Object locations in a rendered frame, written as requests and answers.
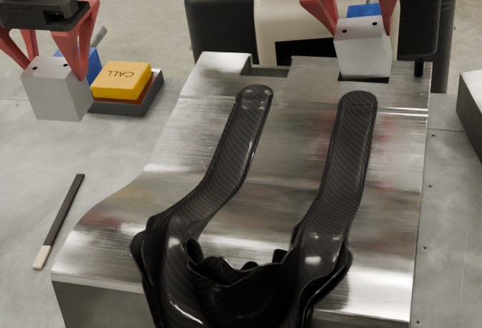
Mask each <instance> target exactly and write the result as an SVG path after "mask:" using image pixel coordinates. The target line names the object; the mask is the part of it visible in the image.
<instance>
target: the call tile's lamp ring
mask: <svg viewBox="0 0 482 328"><path fill-rule="evenodd" d="M160 71H161V69H151V72H154V73H153V75H152V76H151V79H150V80H149V82H148V83H147V85H146V87H145V88H144V89H143V92H142V93H141V95H140V96H139V98H138V100H124V99H113V98H93V100H94V101H97V102H108V103H128V104H139V105H140V104H141V103H142V101H143V99H144V98H145V96H146V94H147V92H148V91H149V89H150V88H151V86H152V85H153V82H154V81H155V79H156V78H157V76H158V74H159V73H160Z"/></svg>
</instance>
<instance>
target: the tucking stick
mask: <svg viewBox="0 0 482 328"><path fill-rule="evenodd" d="M84 177H85V175H84V174H76V176H75V178H74V180H73V182H72V185H71V187H70V189H69V191H68V193H67V195H66V197H65V199H64V201H63V203H62V206H61V208H60V210H59V212H58V213H57V216H56V218H55V221H54V222H53V224H52V227H51V228H50V230H49V232H48V234H47V237H46V239H45V241H44V243H43V245H42V247H41V249H40V251H39V253H38V255H37V257H36V259H35V262H34V264H33V266H32V268H33V269H42V267H43V265H44V262H45V261H46V259H47V256H48V254H49V252H50V250H51V248H52V245H53V243H54V241H55V239H56V237H57V234H58V232H59V231H60V228H61V226H62V224H63V222H64V220H65V218H66V215H67V213H68V211H69V209H70V206H71V204H72V202H73V200H74V198H75V195H76V194H77V191H78V190H79V188H80V185H81V183H82V181H83V179H84Z"/></svg>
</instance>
